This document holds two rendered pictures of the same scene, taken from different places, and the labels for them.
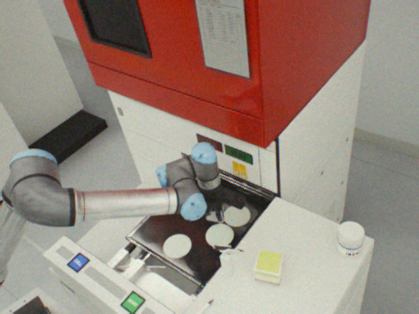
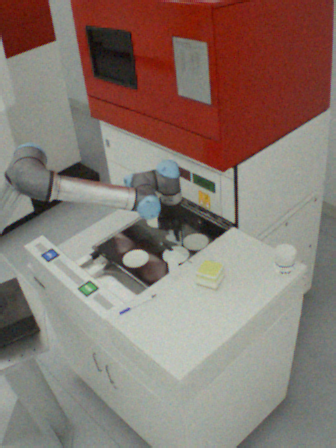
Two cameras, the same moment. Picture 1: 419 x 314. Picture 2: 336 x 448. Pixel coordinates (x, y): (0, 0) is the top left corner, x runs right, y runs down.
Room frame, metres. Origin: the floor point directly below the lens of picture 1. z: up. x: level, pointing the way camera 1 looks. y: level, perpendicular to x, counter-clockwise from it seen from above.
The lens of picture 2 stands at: (-0.45, -0.13, 2.08)
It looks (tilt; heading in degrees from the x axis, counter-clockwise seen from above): 37 degrees down; 6
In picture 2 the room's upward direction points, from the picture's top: 7 degrees counter-clockwise
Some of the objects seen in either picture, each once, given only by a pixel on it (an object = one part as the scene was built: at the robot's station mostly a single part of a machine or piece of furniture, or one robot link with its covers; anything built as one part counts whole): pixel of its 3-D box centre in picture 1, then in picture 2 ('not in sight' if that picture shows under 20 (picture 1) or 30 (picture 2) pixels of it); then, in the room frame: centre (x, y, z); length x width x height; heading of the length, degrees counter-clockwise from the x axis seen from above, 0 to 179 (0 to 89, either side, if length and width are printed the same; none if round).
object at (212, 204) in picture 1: (209, 195); (171, 213); (0.95, 0.02, 1.05); 0.09 x 0.08 x 0.12; 75
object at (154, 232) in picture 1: (195, 223); (156, 244); (0.96, 0.09, 0.90); 0.34 x 0.34 x 0.01; 45
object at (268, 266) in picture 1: (269, 267); (210, 275); (0.66, -0.12, 1.00); 0.07 x 0.07 x 0.07; 64
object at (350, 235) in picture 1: (349, 239); (284, 261); (0.70, -0.37, 1.01); 0.07 x 0.07 x 0.10
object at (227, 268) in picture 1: (229, 255); (176, 260); (0.71, -0.01, 1.03); 0.06 x 0.04 x 0.13; 135
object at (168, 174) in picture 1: (177, 176); (141, 185); (0.90, 0.10, 1.21); 0.11 x 0.11 x 0.08; 15
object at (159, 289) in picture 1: (152, 287); (108, 287); (0.76, 0.26, 0.87); 0.36 x 0.08 x 0.03; 45
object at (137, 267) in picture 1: (133, 271); (94, 272); (0.81, 0.32, 0.89); 0.08 x 0.03 x 0.03; 135
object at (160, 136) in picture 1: (188, 146); (162, 177); (1.25, 0.07, 1.02); 0.82 x 0.03 x 0.40; 45
